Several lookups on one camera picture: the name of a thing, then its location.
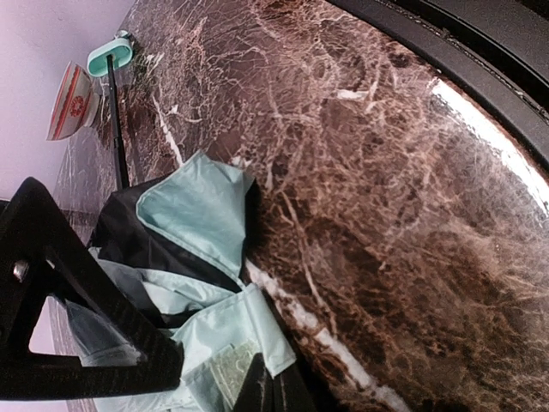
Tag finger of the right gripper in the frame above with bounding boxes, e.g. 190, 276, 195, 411
1, 177, 184, 401

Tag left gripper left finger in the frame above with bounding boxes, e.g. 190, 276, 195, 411
232, 354, 274, 412

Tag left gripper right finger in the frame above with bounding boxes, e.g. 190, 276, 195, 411
274, 359, 317, 412

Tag mint and black folding umbrella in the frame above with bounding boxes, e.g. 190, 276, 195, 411
63, 29, 297, 412

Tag red white patterned bowl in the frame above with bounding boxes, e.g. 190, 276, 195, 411
46, 61, 100, 141

